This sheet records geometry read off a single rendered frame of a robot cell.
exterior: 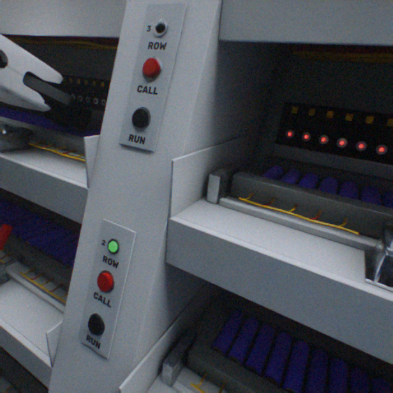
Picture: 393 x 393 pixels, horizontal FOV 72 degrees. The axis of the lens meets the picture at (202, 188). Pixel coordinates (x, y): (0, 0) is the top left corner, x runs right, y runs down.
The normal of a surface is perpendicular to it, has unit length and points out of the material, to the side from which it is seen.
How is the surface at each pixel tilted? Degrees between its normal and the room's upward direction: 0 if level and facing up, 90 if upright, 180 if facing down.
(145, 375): 90
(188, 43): 90
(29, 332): 18
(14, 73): 93
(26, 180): 108
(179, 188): 90
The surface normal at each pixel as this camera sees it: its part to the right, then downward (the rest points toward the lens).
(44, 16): -0.48, 0.28
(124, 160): -0.43, -0.01
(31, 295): 0.09, -0.93
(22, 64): 0.86, 0.24
